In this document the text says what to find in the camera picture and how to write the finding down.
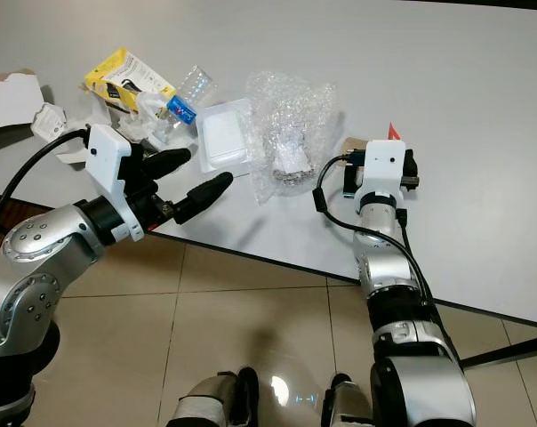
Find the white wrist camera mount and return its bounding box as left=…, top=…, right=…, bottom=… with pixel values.
left=360, top=139, right=409, bottom=202
left=86, top=124, right=150, bottom=242

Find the grey robot left leg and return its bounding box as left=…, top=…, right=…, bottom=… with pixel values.
left=169, top=368, right=260, bottom=427

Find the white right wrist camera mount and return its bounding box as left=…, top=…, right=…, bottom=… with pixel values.
left=360, top=139, right=409, bottom=202

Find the small white open box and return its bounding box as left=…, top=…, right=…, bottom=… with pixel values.
left=30, top=102, right=102, bottom=168

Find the white foam tray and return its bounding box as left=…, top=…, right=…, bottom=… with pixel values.
left=197, top=98, right=257, bottom=175

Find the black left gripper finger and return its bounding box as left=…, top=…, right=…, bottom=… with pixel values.
left=149, top=148, right=193, bottom=175
left=176, top=172, right=234, bottom=224

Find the grey robot leg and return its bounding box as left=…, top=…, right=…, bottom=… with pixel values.
left=169, top=368, right=260, bottom=427
left=322, top=374, right=378, bottom=427

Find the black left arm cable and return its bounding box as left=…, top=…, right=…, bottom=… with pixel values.
left=0, top=128, right=93, bottom=243

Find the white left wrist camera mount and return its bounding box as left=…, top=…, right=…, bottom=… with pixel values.
left=86, top=124, right=150, bottom=242

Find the white flat cardboard box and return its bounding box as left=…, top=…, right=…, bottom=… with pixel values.
left=0, top=71, right=50, bottom=135

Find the grey robot right leg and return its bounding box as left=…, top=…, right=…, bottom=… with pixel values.
left=322, top=374, right=378, bottom=427

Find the clear bottle blue label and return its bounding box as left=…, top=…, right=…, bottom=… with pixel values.
left=144, top=64, right=219, bottom=134

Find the clear bubble wrap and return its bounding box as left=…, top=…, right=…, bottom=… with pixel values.
left=246, top=71, right=341, bottom=205

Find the black metal table leg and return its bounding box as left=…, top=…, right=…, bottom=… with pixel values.
left=455, top=329, right=537, bottom=371

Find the yellow carton box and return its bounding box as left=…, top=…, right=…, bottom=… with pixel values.
left=84, top=47, right=179, bottom=116

